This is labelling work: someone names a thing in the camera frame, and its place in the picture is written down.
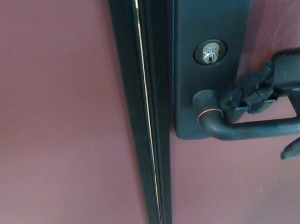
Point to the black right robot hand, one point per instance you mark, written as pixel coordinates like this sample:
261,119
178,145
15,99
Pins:
293,68

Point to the maroon door leaf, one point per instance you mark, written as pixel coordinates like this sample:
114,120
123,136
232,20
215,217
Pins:
245,187
44,126

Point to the black door edge seal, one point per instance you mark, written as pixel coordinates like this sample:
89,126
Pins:
160,94
137,113

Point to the silver lock cylinder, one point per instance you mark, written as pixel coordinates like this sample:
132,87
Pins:
210,53

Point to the dark metal lock plate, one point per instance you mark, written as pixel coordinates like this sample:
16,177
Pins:
208,7

